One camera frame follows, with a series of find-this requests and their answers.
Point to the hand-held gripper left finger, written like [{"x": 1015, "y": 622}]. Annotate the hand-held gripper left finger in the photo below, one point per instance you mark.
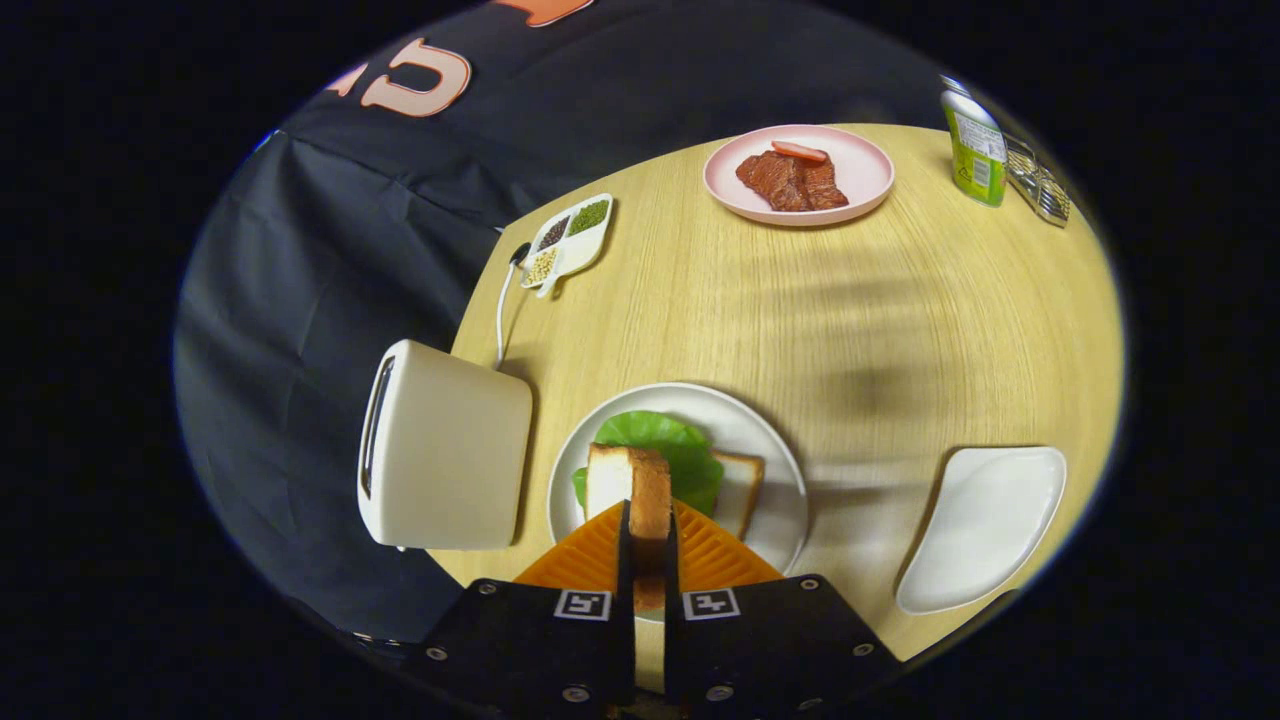
[{"x": 530, "y": 640}]

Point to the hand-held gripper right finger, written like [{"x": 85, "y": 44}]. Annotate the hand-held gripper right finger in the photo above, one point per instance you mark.
[{"x": 770, "y": 640}]

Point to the thick toasted bread slice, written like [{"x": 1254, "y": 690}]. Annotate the thick toasted bread slice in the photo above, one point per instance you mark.
[{"x": 640, "y": 490}]

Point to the green lettuce leaf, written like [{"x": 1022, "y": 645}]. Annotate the green lettuce leaf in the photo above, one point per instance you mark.
[{"x": 690, "y": 460}]

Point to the bread slice under lettuce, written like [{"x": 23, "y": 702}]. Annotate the bread slice under lettuce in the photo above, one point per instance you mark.
[{"x": 740, "y": 485}]

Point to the cream toaster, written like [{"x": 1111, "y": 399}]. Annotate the cream toaster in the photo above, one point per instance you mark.
[{"x": 450, "y": 450}]

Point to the round white plate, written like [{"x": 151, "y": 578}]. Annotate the round white plate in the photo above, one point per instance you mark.
[{"x": 760, "y": 430}]

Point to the white curved dish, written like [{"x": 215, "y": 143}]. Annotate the white curved dish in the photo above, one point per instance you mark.
[{"x": 990, "y": 530}]

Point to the white divided bean dish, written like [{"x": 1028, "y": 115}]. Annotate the white divided bean dish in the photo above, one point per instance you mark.
[{"x": 575, "y": 240}]

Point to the brown meat slice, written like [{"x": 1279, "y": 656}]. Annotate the brown meat slice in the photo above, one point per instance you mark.
[{"x": 790, "y": 180}]

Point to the pink plate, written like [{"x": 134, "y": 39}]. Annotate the pink plate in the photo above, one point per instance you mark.
[{"x": 860, "y": 170}]

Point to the clear glass container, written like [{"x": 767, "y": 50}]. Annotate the clear glass container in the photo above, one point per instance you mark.
[{"x": 1040, "y": 185}]

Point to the green label bottle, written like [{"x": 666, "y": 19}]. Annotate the green label bottle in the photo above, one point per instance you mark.
[{"x": 975, "y": 150}]

